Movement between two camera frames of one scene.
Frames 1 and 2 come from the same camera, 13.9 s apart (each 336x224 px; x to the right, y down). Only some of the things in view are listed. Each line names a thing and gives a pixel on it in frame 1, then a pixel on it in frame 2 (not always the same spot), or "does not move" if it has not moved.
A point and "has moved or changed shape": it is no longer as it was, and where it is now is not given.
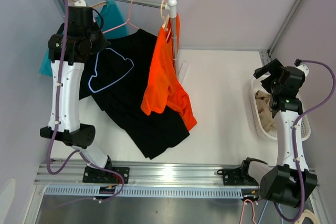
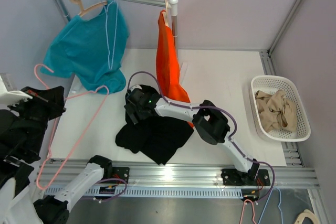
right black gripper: (274, 68) -> (131, 110)
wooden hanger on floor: (306, 213) does not move
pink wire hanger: (128, 19) -> (54, 128)
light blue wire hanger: (96, 66) -> (105, 11)
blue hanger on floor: (264, 209) does not move
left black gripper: (103, 43) -> (53, 98)
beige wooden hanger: (166, 20) -> (165, 13)
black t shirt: (115, 74) has moved or changed shape
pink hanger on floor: (242, 210) does not move
